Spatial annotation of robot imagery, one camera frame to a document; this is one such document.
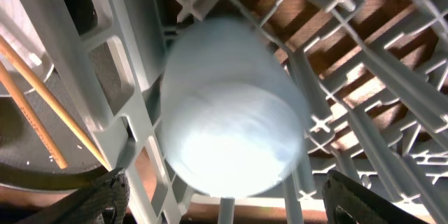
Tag wooden chopstick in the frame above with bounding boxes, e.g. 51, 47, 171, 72
1, 36, 111, 169
1, 64, 68, 169

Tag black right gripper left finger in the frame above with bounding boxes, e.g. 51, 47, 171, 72
17, 168, 130, 224

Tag blue cup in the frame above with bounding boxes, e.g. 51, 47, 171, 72
160, 17, 309, 198

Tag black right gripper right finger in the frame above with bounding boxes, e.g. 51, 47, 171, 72
322, 170, 425, 224

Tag grey dishwasher rack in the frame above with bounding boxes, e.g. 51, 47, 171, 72
1, 0, 447, 215

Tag round black tray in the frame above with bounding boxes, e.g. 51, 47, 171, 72
1, 92, 107, 192

